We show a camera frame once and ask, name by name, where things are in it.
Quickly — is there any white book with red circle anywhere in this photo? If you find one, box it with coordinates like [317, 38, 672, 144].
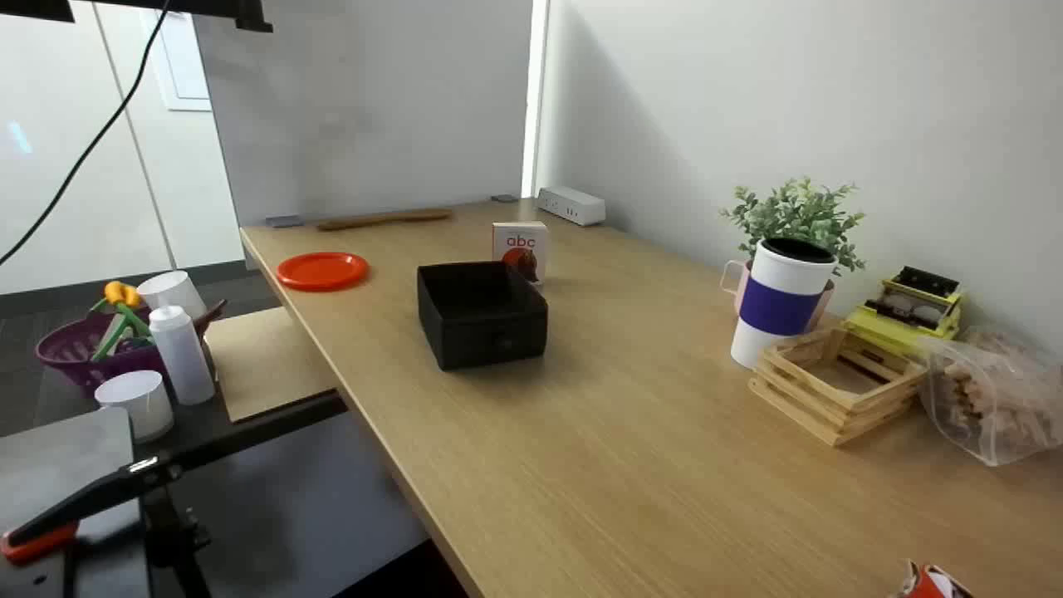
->
[487, 221, 551, 291]

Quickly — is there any black fabric box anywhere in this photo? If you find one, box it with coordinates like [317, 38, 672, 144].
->
[414, 259, 551, 376]

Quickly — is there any white rectangular box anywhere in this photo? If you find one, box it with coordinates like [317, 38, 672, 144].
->
[534, 182, 608, 230]

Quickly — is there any long brown wooden stick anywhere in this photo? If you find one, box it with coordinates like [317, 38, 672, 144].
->
[317, 206, 458, 236]

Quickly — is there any orange plastic plate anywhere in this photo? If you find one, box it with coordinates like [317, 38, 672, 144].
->
[271, 251, 373, 295]

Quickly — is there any white cup with purple band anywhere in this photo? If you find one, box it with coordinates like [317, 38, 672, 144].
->
[720, 236, 838, 371]

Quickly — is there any light wooden board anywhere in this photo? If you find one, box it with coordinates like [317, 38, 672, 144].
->
[203, 307, 341, 425]

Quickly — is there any green artificial plant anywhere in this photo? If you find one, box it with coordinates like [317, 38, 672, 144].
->
[723, 177, 871, 281]

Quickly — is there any wooden slat crate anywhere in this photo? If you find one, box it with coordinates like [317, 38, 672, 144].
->
[748, 324, 929, 453]

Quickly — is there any white plastic bottle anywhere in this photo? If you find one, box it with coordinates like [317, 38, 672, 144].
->
[145, 304, 220, 408]

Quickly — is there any white paper cup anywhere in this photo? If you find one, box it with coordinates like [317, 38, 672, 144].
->
[89, 365, 178, 445]
[135, 271, 209, 325]

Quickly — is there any yellow and black toy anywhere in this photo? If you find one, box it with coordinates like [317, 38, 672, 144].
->
[839, 262, 968, 361]

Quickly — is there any purple bowl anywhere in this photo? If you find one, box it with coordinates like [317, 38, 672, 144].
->
[31, 308, 170, 393]

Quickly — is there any clear plastic snack bag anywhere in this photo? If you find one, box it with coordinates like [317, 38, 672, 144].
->
[917, 329, 1063, 471]

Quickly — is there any red snack packet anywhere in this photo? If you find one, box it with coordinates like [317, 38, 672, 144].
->
[896, 560, 978, 598]

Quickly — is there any grey sheet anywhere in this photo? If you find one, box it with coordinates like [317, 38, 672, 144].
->
[0, 405, 152, 598]

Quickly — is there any brown spoon handle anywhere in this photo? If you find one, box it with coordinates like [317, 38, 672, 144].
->
[193, 295, 231, 339]

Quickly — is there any black clamp with orange handle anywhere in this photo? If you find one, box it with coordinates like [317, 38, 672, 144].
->
[0, 389, 353, 598]

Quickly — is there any thin black cable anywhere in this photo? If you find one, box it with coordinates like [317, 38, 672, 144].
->
[0, 0, 177, 271]

